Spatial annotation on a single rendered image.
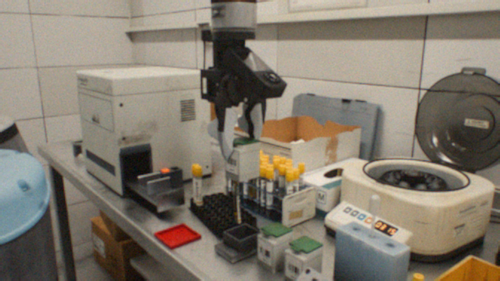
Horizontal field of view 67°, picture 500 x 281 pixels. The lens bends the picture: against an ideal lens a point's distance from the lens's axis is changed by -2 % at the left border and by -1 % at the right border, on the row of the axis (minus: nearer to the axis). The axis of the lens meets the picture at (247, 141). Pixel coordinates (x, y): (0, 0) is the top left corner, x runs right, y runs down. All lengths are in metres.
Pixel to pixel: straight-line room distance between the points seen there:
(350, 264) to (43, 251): 0.41
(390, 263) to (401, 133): 0.60
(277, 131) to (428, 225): 0.60
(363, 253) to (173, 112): 0.62
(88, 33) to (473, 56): 1.86
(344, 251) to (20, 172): 0.44
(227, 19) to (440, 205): 0.46
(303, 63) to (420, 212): 0.73
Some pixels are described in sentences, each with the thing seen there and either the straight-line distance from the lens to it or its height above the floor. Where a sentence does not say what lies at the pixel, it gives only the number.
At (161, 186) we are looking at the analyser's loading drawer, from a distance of 0.90.
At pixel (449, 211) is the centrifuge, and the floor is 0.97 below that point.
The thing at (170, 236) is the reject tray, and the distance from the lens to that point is 0.79.
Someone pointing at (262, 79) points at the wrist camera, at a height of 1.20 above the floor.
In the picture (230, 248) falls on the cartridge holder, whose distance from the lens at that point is 0.71.
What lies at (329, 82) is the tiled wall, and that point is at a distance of 1.23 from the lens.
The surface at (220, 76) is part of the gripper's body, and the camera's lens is 0.63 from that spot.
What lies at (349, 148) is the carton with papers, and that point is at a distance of 1.07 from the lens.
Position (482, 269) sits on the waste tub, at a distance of 0.60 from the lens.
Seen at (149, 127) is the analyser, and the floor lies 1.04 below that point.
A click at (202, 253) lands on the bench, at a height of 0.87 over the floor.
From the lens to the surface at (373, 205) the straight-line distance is 0.57.
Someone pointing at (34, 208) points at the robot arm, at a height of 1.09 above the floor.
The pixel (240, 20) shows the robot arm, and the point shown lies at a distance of 0.62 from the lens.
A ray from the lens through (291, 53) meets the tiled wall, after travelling 1.33.
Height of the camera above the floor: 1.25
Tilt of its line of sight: 14 degrees down
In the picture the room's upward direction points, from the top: straight up
